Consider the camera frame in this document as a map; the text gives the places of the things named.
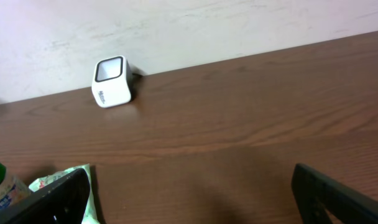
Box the green tissue pack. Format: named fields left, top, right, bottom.
left=29, top=164, right=99, bottom=224

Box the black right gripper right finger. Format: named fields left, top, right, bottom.
left=291, top=164, right=378, bottom=224

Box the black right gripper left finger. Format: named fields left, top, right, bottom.
left=0, top=168, right=90, bottom=224

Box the white barcode scanner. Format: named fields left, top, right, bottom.
left=91, top=55, right=133, bottom=108

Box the green cap bottle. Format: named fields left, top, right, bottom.
left=0, top=163, right=31, bottom=210

